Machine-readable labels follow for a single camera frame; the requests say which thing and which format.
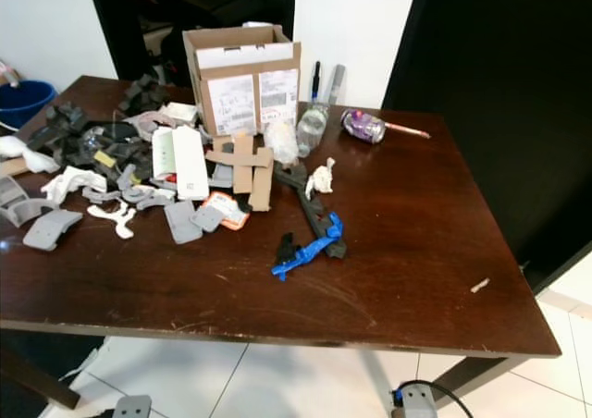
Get large grey plastic plate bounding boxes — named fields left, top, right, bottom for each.
left=22, top=209, right=84, bottom=252

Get long black plastic part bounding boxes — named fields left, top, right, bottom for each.
left=276, top=163, right=349, bottom=260

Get blue plastic part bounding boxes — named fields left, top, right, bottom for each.
left=271, top=213, right=344, bottom=281

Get grey plastic part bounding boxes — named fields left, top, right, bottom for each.
left=0, top=175, right=31, bottom=227
left=163, top=201, right=203, bottom=245

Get blue plastic bucket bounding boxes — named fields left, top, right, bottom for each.
left=0, top=80, right=57, bottom=131

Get white curved plastic part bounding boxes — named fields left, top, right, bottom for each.
left=87, top=202, right=138, bottom=240

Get black foam pieces pile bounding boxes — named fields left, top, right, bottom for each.
left=25, top=101, right=154, bottom=181

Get black foam piece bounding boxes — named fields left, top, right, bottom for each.
left=117, top=73, right=170, bottom=117

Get white green carton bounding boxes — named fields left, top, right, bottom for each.
left=152, top=125, right=213, bottom=202

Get orange white packet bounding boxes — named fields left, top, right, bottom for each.
left=200, top=191, right=250, bottom=232

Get brown cardboard cross piece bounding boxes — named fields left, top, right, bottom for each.
left=207, top=131, right=277, bottom=213

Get cardboard box with shipping labels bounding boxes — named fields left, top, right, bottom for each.
left=183, top=24, right=303, bottom=140

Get crumpled clear plastic bag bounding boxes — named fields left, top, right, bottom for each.
left=263, top=119, right=301, bottom=167

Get clear plastic bottle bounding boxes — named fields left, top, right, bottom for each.
left=297, top=102, right=332, bottom=158

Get small crumpled white tissue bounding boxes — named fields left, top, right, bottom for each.
left=304, top=157, right=338, bottom=200

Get black pen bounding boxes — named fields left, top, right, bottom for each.
left=310, top=61, right=324, bottom=104

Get grey marker pen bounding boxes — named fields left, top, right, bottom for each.
left=326, top=64, right=347, bottom=105

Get purple drink can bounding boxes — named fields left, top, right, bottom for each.
left=340, top=108, right=388, bottom=146

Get dark brown wooden table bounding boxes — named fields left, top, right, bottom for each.
left=0, top=74, right=563, bottom=412

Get pink pencil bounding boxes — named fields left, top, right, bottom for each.
left=384, top=119, right=432, bottom=141

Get grey right robot foot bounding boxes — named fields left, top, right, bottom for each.
left=397, top=384, right=439, bottom=418

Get black door panel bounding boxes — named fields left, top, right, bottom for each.
left=381, top=0, right=592, bottom=294

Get black cable with blue plug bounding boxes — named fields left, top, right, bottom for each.
left=392, top=379, right=474, bottom=418

